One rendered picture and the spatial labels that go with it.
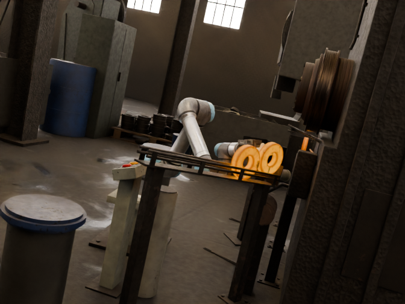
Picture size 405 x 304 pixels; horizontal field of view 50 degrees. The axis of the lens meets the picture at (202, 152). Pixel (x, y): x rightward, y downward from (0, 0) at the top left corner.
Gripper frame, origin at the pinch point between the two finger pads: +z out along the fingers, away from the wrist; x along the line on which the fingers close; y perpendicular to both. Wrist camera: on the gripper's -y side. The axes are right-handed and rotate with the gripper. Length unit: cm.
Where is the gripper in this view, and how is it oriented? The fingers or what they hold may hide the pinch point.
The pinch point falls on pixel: (270, 154)
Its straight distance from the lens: 210.5
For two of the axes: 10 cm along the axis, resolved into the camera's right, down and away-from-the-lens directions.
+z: 6.8, 0.1, -7.3
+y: 0.4, -10.0, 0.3
